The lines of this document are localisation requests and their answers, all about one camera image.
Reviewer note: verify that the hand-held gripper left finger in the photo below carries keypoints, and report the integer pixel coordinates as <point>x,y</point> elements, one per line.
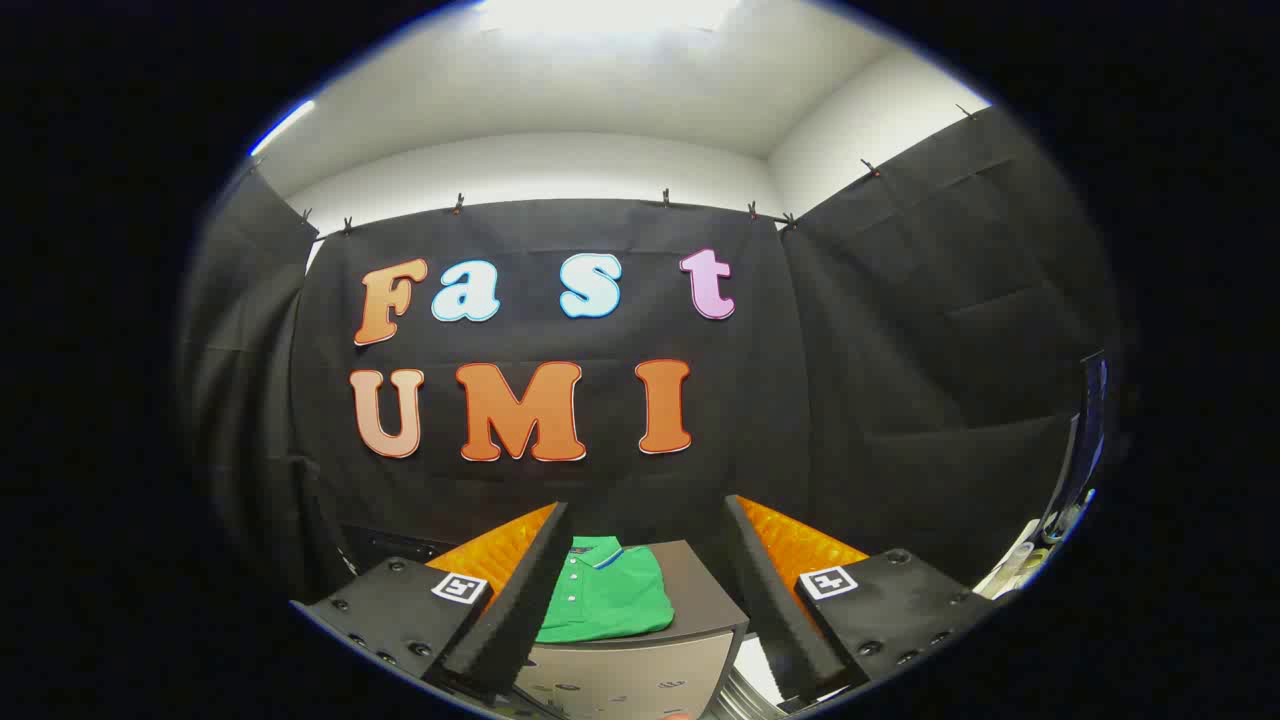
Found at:
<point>520,600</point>

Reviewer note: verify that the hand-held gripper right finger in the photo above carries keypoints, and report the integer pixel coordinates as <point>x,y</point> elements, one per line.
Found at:
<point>770,600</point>

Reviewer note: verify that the green polo shirt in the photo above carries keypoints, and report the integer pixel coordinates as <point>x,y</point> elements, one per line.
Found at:
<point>610,600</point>

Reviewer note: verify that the dark transparent washing machine lid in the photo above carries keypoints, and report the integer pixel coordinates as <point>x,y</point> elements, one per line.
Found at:
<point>395,545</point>

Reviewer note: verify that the white board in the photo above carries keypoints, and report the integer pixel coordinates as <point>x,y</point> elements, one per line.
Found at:
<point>765,675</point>

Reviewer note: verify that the white plastic packaging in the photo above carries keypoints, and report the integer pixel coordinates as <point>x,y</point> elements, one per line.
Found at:
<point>1015,565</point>

